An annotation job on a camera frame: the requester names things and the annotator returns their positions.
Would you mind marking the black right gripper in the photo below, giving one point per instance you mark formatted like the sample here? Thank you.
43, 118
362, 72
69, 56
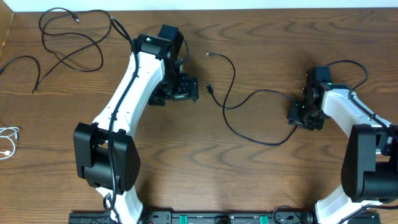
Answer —
293, 119

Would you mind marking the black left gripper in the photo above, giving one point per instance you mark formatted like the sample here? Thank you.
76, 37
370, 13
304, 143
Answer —
181, 94

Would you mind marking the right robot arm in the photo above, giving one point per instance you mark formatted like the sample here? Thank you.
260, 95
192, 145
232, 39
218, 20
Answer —
369, 170

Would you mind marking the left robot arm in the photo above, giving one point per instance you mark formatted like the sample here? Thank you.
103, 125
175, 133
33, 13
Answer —
105, 152

